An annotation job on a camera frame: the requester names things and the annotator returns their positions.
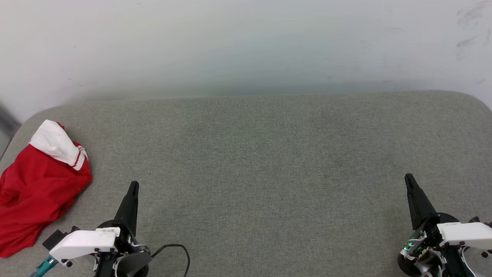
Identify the dark grey wall trim strip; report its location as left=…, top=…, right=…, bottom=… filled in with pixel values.
left=0, top=101, right=22, bottom=136

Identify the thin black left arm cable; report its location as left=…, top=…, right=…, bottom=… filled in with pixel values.
left=151, top=244, right=191, bottom=277

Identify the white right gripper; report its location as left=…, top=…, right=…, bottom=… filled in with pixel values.
left=398, top=174, right=492, bottom=277

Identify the grey fabric sofa seat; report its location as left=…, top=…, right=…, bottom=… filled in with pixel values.
left=0, top=90, right=492, bottom=277

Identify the red and white jersey shirt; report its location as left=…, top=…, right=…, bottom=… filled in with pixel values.
left=0, top=119, right=93, bottom=258

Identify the teal cable connector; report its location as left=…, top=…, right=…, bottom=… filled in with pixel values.
left=30, top=255, right=59, bottom=277

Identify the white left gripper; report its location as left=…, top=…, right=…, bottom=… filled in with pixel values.
left=49, top=182, right=152, bottom=277

